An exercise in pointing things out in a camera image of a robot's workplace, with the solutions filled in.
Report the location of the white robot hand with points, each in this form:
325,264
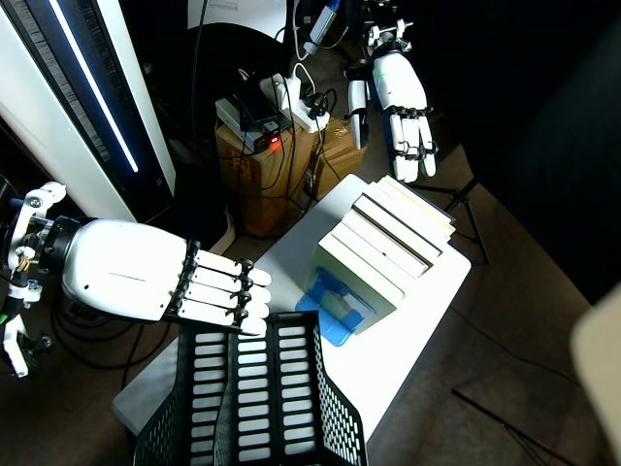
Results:
121,272
398,82

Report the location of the blue grey adapter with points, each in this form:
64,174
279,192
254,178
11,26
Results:
322,24

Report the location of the small plain cardboard box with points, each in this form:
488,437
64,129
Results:
339,160

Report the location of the white power strip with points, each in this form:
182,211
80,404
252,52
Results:
303,114

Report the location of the white plug charger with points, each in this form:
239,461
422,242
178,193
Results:
291,89

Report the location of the white rounded base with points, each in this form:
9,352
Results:
225,233

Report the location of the dark cover bright paged book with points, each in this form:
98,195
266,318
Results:
418,202

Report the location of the thick cream paged book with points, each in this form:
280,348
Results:
415,209

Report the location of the black tripod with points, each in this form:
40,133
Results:
462,198

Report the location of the black cover book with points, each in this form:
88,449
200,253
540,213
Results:
406,222

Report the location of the cardboard box with red print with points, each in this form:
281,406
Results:
262,194

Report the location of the silver device box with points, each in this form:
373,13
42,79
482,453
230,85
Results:
233,119

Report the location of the white paper sheet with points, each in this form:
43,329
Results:
242,14

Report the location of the black mesh file tray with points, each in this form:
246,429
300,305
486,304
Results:
252,398

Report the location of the white column with light strip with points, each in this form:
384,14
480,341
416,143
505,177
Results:
131,73

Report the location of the blue bookend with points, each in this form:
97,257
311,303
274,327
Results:
335,330

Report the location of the beige blurred object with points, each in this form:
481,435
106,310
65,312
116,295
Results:
601,388

